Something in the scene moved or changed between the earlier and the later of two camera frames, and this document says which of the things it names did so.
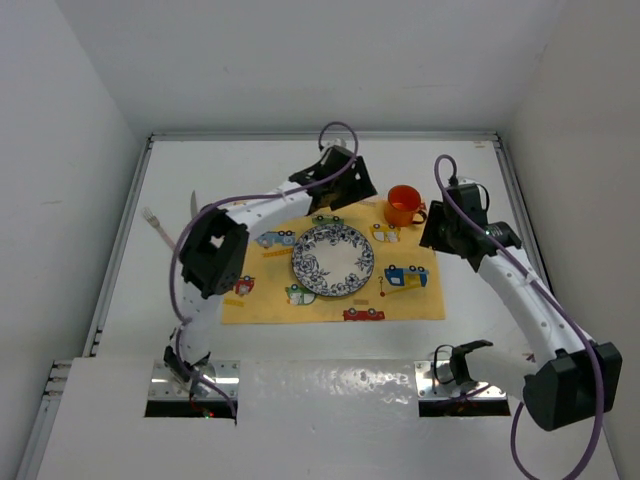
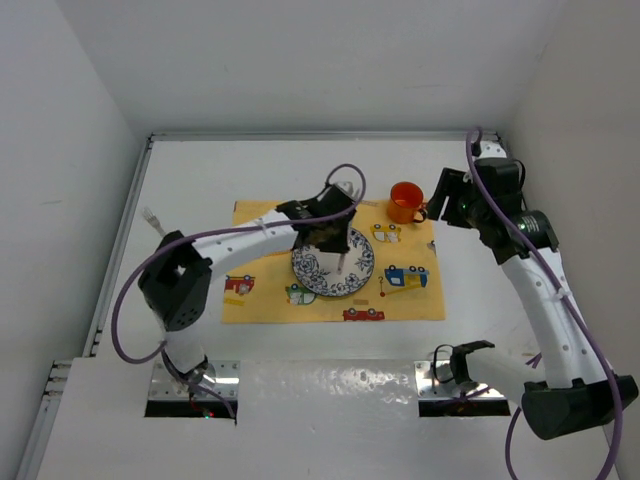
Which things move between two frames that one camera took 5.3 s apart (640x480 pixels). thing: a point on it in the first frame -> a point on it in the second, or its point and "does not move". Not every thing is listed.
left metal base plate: x=166 y=384 does not move
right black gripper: x=430 y=236 -> x=449 y=180
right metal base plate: x=436 y=381 does not move
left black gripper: x=359 y=187 -> x=339 y=243
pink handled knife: x=193 y=205 -> x=341 y=262
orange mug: x=402 y=204 does not move
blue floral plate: x=332 y=260 does not move
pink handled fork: x=153 y=220 does not move
